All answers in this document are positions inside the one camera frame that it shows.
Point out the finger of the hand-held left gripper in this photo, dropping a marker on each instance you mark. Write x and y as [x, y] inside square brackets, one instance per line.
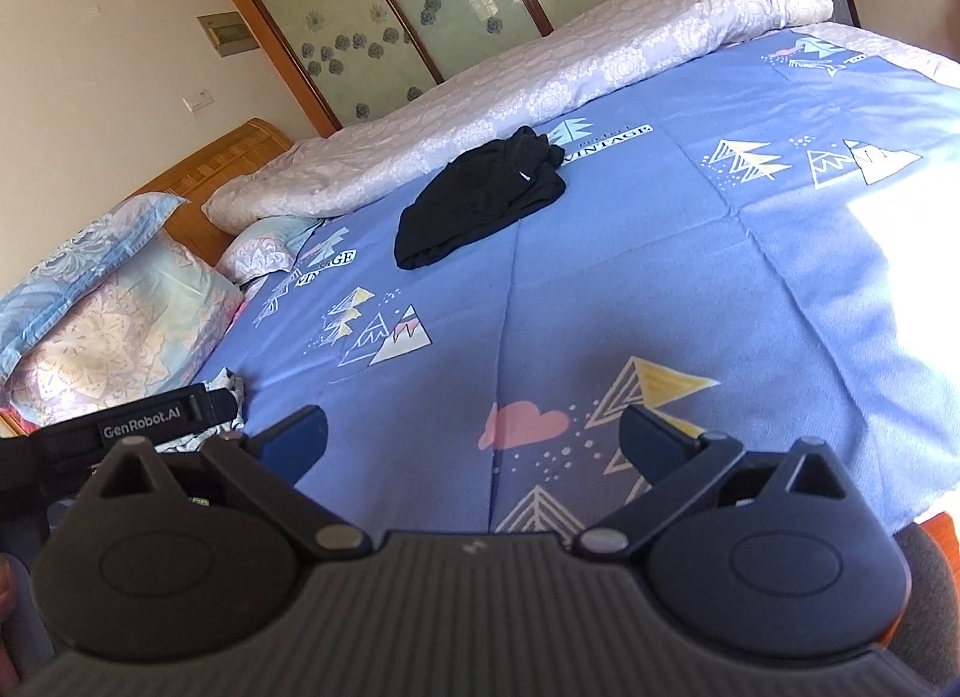
[214, 406]

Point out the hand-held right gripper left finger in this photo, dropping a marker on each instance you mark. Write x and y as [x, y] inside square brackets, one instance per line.
[289, 442]

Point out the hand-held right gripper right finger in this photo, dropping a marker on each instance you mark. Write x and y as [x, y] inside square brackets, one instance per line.
[652, 442]

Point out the black pants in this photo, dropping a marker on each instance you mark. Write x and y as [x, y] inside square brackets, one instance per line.
[465, 209]

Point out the person's left hand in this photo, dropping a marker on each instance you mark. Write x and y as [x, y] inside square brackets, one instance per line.
[6, 592]

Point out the striped light cloth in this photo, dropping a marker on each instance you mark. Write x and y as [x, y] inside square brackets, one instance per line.
[229, 393]

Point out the large pink floral pillow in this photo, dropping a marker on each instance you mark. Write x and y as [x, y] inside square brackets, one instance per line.
[127, 337]

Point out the small pink floral pillow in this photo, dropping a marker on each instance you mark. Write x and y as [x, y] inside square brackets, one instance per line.
[259, 251]

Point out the blue printed bed sheet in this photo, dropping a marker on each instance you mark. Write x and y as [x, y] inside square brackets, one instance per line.
[637, 277]

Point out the blue floral pillow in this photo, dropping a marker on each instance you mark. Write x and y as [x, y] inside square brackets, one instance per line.
[90, 239]

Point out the wooden headboard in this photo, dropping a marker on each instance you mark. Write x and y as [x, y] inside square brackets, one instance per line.
[217, 165]

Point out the orange cloth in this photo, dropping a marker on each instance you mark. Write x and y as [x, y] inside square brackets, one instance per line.
[946, 524]

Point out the pale lilac floral quilt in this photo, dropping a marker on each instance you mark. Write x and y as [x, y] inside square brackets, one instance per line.
[487, 97]

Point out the wooden wardrobe with floral glass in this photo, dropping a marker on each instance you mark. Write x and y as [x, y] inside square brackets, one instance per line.
[360, 15]

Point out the white light switch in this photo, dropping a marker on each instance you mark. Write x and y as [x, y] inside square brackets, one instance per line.
[201, 99]

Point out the grey wall control panel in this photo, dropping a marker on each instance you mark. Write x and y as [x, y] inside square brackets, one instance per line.
[226, 33]

